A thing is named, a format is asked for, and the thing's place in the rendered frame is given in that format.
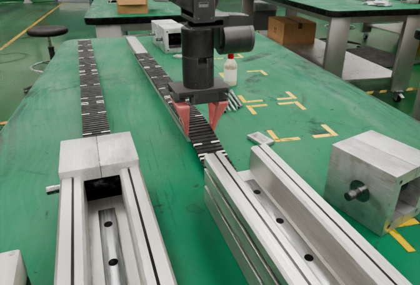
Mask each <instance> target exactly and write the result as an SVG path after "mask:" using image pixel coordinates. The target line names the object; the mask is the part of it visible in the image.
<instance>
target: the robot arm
mask: <svg viewBox="0 0 420 285"><path fill-rule="evenodd" d="M168 1H171V2H172V3H174V4H176V5H177V6H179V7H181V16H182V17H183V18H185V19H187V20H189V21H187V24H184V26H181V47H182V78H183V81H174V82H169V83H168V89H169V91H170V99H171V101H172V103H173V104H174V107H175V108H176V111H177V113H178V114H179V117H180V119H181V122H182V126H183V129H184V133H185V135H186V136H188V134H189V105H188V104H187V103H186V98H189V102H190V103H191V104H192V105H197V104H206V103H208V112H209V125H210V126H211V128H212V130H213V131H214V130H215V128H216V125H217V123H218V120H219V118H220V117H221V115H222V113H223V112H224V110H225V109H226V107H227V105H228V104H229V97H228V96H227V95H226V94H224V93H228V94H229V92H230V86H229V85H228V84H227V83H225V82H224V81H223V80H222V79H221V78H219V77H214V48H215V49H216V51H217V53H218V54H219V55H222V54H235V53H248V52H251V51H252V50H253V47H254V43H255V31H254V26H253V18H252V17H251V16H249V15H247V14H243V13H241V12H224V11H223V12H219V11H217V12H215V10H216V8H217V7H218V5H219V1H220V0H168ZM215 108H216V110H215ZM214 111H215V112H214Z"/></svg>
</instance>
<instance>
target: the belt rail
mask: <svg viewBox="0 0 420 285"><path fill-rule="evenodd" d="M126 44H127V46H128V47H129V49H130V50H131V52H132V53H133V55H134V54H137V53H147V51H146V50H145V48H144V47H143V46H142V44H141V43H140V42H139V41H138V39H137V38H136V37H135V36H131V37H126ZM134 57H135V58H136V60H137V62H138V63H139V65H140V66H141V68H142V70H143V71H144V73H145V75H146V76H147V78H148V79H149V81H150V82H151V84H152V86H153V87H154V89H155V90H156V92H157V94H158V95H159V97H160V98H161V100H162V102H163V103H164V105H165V107H166V108H167V110H168V111H169V113H170V115H171V116H172V118H173V119H174V121H175V123H176V124H177V126H178V128H179V129H180V131H181V132H182V134H183V136H184V137H185V138H186V141H187V142H190V141H191V140H190V138H189V136H186V135H185V133H184V129H183V125H182V123H181V121H180V120H179V118H178V117H177V116H176V114H175V113H174V111H173V110H172V109H171V107H170V106H169V104H168V103H167V101H166V100H165V99H164V97H163V95H162V94H161V93H160V91H159V89H158V88H157V87H156V85H155V84H154V83H153V81H152V79H151V78H150V77H149V75H148V74H147V72H146V71H145V69H144V68H143V67H142V65H141V63H140V62H139V61H138V59H137V57H136V56H135V55H134Z"/></svg>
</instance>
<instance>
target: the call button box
mask: <svg viewBox="0 0 420 285"><path fill-rule="evenodd" d="M0 285H31V282H30V279H29V277H28V273H27V271H26V267H25V264H24V260H23V257H22V254H21V252H20V250H13V251H8V252H3V253H0Z"/></svg>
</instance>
